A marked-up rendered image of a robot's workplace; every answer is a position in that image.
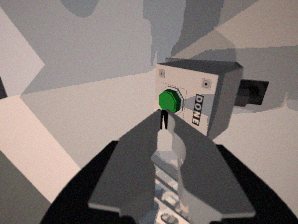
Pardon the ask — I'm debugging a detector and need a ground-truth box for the grey button box with label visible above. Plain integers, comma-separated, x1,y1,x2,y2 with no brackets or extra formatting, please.
155,58,269,140

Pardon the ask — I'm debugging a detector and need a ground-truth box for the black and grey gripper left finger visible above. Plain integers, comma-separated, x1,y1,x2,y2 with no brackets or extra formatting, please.
40,109,163,224

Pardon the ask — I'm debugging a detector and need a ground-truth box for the beige tube rack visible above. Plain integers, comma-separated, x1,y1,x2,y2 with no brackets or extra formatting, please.
151,160,190,224

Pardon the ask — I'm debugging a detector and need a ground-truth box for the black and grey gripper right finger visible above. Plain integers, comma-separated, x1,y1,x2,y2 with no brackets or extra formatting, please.
163,109,298,224

